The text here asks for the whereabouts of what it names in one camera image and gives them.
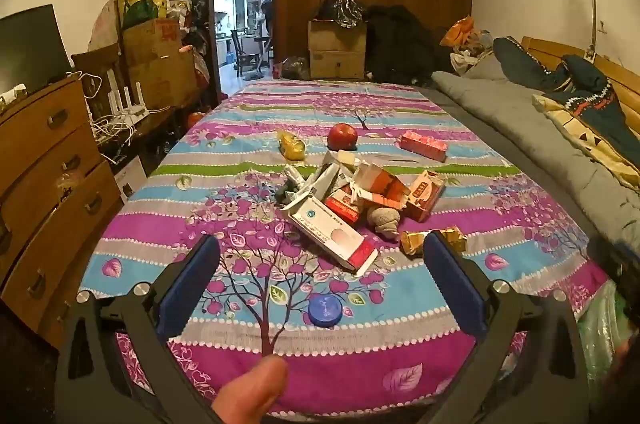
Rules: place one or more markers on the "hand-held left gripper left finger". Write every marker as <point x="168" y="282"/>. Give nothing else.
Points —
<point x="190" y="284"/>

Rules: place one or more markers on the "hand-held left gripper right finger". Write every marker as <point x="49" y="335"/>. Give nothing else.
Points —
<point x="457" y="284"/>

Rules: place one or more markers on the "gold foil wrapper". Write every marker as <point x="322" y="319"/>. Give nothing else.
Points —
<point x="412" y="241"/>

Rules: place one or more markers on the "small orange box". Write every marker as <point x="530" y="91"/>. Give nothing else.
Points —
<point x="424" y="196"/>

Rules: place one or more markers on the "beige sponge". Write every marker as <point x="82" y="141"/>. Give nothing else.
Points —
<point x="384" y="219"/>

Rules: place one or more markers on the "torn red white carton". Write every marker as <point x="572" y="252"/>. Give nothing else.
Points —
<point x="380" y="184"/>

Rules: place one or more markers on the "grey wrapper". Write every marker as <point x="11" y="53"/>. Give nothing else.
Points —
<point x="290" y="189"/>

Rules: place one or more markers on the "small red label box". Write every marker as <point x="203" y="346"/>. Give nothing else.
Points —
<point x="344" y="205"/>

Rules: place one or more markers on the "long white carton red end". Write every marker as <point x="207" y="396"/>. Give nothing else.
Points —
<point x="325" y="229"/>

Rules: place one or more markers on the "white grey carton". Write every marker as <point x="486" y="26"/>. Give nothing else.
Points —
<point x="325" y="176"/>

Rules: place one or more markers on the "person's left hand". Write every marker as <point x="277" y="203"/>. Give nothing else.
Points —
<point x="252" y="386"/>

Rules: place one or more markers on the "blue bottle cap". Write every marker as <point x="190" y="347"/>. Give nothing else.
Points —
<point x="325" y="310"/>

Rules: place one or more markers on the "pink packet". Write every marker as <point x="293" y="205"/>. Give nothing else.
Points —
<point x="422" y="145"/>

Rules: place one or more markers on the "floral striped bedsheet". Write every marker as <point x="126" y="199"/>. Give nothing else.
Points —
<point x="250" y="144"/>

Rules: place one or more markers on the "cream patterned blanket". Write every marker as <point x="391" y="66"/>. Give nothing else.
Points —
<point x="570" y="124"/>

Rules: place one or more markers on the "grey quilt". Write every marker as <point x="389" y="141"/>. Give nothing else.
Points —
<point x="525" y="134"/>

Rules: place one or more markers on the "dark wooden side table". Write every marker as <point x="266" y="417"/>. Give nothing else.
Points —
<point x="155" y="119"/>

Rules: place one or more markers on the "wooden dresser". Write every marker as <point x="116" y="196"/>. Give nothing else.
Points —
<point x="45" y="184"/>

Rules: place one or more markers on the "dark blue patterned blanket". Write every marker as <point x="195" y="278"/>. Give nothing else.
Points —
<point x="595" y="99"/>

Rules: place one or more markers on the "red apple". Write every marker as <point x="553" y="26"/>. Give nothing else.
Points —
<point x="342" y="137"/>

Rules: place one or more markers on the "white router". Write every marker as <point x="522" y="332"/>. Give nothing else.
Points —
<point x="116" y="97"/>
<point x="140" y="102"/>

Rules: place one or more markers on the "large cardboard box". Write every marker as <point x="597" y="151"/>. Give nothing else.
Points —
<point x="150" y="37"/>
<point x="160" y="77"/>

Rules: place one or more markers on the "wooden headboard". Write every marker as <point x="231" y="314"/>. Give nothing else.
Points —
<point x="542" y="49"/>

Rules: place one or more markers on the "dark wooden chair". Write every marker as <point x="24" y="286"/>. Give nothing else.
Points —
<point x="240" y="49"/>

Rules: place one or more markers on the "clear plastic bag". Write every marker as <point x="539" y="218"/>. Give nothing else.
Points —
<point x="295" y="67"/>

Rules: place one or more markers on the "black clothes pile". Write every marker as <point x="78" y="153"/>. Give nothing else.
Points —
<point x="400" y="44"/>

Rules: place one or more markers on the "orange bag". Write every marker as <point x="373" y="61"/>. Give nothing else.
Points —
<point x="457" y="32"/>

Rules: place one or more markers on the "small cardboard box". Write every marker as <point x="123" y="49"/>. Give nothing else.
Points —
<point x="335" y="37"/>

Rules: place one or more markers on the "black monitor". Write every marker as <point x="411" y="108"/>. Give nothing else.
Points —
<point x="30" y="49"/>

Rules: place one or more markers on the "shiny black bag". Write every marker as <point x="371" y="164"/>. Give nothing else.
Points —
<point x="347" y="10"/>

